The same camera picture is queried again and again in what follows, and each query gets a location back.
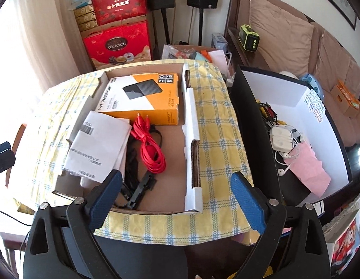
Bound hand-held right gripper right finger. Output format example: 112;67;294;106
229;171;331;279

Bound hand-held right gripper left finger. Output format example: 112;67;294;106
23;169;123;279

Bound black cable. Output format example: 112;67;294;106
122;123;163;210

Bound white paper leaflet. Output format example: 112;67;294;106
62;128;132;182

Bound red cable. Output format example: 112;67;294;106
130;116;167;175

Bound cardboard tray box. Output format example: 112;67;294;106
52;62;204;216

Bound orange hard drive box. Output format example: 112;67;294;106
94;73;180;125

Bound white earphones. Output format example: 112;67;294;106
274;145;300;176

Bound yellow checked tablecloth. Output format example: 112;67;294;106
12;60;256;245

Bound white box with cartoon print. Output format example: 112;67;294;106
324;209;360;276

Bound black storage box white inside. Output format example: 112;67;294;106
228;65;353;207

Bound white sheer curtain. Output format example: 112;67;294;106
0;0;90;114

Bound light blue soft item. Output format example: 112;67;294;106
302;73;323;93

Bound small orange cardboard box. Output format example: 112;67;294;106
332;80;360;118

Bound white paper bag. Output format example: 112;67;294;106
209;49;230;73

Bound yellow flat box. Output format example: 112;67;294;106
78;22;99;33
75;14;98;24
73;6;96;16

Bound red gift box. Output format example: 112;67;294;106
83;20;153;70

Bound cluttered cardboard box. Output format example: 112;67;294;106
161;44;227;64

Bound beige sofa cushion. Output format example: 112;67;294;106
309;32;360;105
249;0;314;74

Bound blue grey box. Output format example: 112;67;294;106
211;33;228;50

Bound green portable device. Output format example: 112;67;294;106
239;25;260;51

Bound red gift bag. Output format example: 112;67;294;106
91;0;147;25

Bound bundle of coloured cables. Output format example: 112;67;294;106
255;100;285;127

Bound brown wooden-frame sofa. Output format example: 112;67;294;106
223;0;360;152

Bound white charging cable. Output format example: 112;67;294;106
225;53;236;86

